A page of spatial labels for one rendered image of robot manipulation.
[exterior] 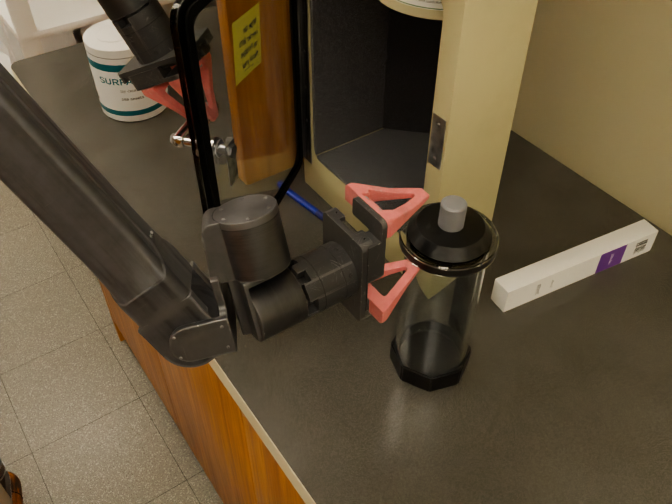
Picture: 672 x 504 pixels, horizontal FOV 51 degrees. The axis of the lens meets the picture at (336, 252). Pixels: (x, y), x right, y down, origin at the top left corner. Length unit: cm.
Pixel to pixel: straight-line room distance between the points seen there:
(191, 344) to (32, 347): 172
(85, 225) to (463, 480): 51
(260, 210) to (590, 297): 60
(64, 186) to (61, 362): 169
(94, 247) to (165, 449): 143
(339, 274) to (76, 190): 24
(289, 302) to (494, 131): 38
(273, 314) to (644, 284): 64
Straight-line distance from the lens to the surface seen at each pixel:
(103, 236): 60
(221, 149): 83
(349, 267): 65
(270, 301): 62
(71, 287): 245
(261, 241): 59
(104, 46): 133
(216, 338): 62
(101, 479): 199
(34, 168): 58
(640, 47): 117
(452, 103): 80
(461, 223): 75
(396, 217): 63
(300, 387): 90
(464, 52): 78
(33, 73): 161
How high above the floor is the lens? 168
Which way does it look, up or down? 44 degrees down
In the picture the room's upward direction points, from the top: straight up
